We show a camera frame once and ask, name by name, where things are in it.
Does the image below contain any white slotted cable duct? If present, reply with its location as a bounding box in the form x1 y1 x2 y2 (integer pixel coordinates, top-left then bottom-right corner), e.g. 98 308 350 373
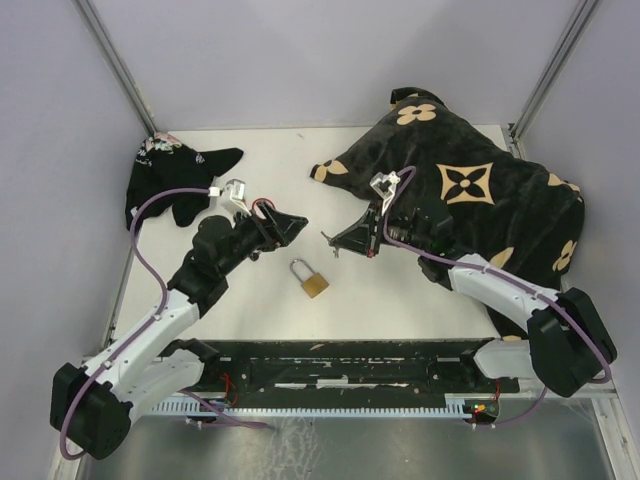
149 393 496 417

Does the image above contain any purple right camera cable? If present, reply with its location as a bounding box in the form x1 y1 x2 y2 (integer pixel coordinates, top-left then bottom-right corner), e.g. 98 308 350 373
382 165 614 429

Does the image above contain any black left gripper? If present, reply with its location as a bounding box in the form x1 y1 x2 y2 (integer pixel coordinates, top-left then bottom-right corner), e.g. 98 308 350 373
219 199 308 276

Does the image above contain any brass padlock silver shackle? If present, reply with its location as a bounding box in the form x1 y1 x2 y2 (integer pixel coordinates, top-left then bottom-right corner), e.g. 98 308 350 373
289 258 329 298

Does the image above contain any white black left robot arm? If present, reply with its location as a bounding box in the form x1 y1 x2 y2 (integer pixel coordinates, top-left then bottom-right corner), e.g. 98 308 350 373
50 202 308 460

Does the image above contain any black base frame bar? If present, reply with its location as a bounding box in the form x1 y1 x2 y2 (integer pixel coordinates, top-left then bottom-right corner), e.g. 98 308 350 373
192 340 519 409

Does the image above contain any black printed garment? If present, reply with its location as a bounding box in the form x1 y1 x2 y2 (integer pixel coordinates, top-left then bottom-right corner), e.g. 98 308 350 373
124 132 244 228

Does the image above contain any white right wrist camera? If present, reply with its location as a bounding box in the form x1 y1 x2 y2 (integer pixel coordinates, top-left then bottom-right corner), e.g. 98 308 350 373
370 171 400 216

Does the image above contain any purple camera cable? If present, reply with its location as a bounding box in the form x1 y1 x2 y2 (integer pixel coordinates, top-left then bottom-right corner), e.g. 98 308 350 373
382 165 614 429
58 185 276 460

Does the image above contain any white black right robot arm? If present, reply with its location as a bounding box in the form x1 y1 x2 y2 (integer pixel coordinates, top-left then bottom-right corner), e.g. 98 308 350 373
328 198 617 397

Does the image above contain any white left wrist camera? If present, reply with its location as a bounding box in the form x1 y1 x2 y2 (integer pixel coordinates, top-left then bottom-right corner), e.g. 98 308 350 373
208 179 251 215

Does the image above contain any right aluminium frame post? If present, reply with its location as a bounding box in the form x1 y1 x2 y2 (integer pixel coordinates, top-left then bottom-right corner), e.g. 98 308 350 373
508 0 602 158

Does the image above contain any black beige patterned blanket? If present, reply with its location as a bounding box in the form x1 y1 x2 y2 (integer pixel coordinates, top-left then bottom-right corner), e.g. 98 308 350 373
308 87 587 344

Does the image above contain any left aluminium frame post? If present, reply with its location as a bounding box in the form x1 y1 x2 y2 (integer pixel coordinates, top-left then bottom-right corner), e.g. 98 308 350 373
72 0 156 135

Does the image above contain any red cable padlock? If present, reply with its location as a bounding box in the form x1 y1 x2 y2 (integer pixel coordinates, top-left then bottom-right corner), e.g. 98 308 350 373
251 197 275 219

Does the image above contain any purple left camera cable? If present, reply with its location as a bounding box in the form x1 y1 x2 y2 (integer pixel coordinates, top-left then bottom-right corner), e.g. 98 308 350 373
58 185 276 460

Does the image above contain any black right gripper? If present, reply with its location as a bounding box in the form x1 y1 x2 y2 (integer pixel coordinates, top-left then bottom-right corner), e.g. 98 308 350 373
331 200 429 258

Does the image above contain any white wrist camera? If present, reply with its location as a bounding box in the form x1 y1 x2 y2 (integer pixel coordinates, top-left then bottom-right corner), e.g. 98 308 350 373
208 179 251 215
370 171 400 216

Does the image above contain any aluminium frame post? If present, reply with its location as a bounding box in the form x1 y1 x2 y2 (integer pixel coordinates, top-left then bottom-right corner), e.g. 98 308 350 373
72 0 156 135
508 0 602 158

